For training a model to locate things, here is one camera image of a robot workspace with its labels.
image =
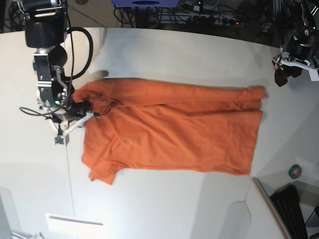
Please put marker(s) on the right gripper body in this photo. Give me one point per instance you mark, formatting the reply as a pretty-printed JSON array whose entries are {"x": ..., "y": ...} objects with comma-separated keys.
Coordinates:
[{"x": 65, "y": 120}]

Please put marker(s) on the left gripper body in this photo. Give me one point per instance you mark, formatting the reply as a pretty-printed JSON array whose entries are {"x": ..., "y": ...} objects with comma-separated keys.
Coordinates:
[{"x": 285, "y": 58}]

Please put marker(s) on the orange t-shirt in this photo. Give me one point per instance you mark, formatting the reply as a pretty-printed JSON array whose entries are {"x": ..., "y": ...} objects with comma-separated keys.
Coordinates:
[{"x": 155, "y": 125}]

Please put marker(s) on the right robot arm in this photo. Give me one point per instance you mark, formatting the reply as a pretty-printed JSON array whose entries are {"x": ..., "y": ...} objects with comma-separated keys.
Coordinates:
[{"x": 47, "y": 25}]

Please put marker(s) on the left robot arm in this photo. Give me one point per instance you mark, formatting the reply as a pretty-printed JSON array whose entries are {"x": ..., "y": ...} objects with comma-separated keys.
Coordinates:
[{"x": 300, "y": 52}]

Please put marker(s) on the green tape roll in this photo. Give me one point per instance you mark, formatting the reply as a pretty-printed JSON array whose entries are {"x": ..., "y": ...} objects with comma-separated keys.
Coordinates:
[{"x": 295, "y": 171}]

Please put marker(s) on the blue box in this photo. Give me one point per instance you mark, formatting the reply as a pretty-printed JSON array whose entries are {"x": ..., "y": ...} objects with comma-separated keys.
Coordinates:
[{"x": 144, "y": 3}]

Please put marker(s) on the black keyboard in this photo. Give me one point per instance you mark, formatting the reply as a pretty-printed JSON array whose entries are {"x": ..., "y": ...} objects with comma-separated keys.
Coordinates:
[{"x": 287, "y": 204}]

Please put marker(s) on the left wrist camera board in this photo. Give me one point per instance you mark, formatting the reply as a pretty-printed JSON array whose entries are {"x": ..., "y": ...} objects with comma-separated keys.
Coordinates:
[{"x": 314, "y": 74}]

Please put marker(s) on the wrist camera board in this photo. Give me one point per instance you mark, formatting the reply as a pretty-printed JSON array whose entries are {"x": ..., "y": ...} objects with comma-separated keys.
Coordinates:
[
  {"x": 61, "y": 140},
  {"x": 314, "y": 74}
]

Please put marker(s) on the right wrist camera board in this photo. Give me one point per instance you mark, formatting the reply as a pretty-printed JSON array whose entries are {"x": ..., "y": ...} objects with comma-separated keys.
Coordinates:
[{"x": 61, "y": 140}]

